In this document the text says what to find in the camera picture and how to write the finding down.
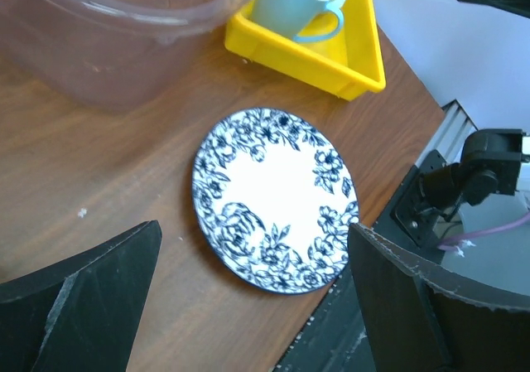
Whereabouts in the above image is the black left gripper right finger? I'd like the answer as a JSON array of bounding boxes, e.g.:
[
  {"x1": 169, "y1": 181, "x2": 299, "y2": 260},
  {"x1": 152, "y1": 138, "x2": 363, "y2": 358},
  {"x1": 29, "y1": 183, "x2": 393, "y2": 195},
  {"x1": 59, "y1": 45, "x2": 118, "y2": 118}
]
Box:
[{"x1": 348, "y1": 224, "x2": 529, "y2": 371}]

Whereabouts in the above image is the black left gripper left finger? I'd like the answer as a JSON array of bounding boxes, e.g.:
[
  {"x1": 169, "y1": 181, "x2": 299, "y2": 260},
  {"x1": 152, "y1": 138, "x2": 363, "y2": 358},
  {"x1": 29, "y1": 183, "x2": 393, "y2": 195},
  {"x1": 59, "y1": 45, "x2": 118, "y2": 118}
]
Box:
[{"x1": 1, "y1": 220, "x2": 162, "y2": 371}]

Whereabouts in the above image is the blue patterned bottom plate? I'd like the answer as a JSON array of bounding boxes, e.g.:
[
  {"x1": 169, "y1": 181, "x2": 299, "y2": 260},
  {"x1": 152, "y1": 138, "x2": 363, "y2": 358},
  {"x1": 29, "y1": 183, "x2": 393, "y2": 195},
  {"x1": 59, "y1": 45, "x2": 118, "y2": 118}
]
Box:
[{"x1": 191, "y1": 108, "x2": 359, "y2": 295}]

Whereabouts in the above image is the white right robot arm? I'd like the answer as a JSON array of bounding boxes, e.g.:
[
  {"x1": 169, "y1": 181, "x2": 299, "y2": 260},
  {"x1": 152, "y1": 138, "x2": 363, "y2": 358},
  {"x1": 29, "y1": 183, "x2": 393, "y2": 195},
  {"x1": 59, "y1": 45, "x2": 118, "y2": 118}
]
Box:
[{"x1": 416, "y1": 0, "x2": 529, "y2": 210}]

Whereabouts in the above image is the clear pink plastic bin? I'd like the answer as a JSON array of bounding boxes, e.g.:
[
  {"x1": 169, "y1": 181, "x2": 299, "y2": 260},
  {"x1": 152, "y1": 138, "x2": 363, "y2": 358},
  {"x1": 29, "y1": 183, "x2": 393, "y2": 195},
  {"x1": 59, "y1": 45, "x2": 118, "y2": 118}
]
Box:
[{"x1": 1, "y1": 0, "x2": 250, "y2": 110}]

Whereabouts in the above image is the yellow plastic tray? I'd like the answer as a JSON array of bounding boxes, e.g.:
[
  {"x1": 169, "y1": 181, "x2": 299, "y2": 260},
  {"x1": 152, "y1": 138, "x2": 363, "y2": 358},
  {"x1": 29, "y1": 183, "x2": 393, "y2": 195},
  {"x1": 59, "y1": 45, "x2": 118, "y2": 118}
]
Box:
[{"x1": 224, "y1": 0, "x2": 386, "y2": 101}]

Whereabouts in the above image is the light blue white mug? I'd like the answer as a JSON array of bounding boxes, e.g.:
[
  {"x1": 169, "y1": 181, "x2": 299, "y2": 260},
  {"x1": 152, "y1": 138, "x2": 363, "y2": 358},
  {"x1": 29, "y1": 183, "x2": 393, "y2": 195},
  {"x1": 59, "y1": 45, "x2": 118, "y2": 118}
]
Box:
[{"x1": 249, "y1": 0, "x2": 345, "y2": 43}]

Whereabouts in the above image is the black mounting base plate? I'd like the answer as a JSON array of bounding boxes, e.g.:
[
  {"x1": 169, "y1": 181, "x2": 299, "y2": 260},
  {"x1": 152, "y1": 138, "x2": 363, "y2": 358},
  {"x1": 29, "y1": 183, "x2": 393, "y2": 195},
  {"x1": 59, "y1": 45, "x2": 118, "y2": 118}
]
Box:
[{"x1": 274, "y1": 236, "x2": 466, "y2": 371}]

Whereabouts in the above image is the aluminium frame rail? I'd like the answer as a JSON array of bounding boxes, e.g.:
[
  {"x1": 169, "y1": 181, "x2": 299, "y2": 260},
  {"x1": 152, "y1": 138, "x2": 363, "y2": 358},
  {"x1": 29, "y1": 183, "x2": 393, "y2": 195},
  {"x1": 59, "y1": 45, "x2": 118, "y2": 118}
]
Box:
[{"x1": 415, "y1": 100, "x2": 477, "y2": 167}]

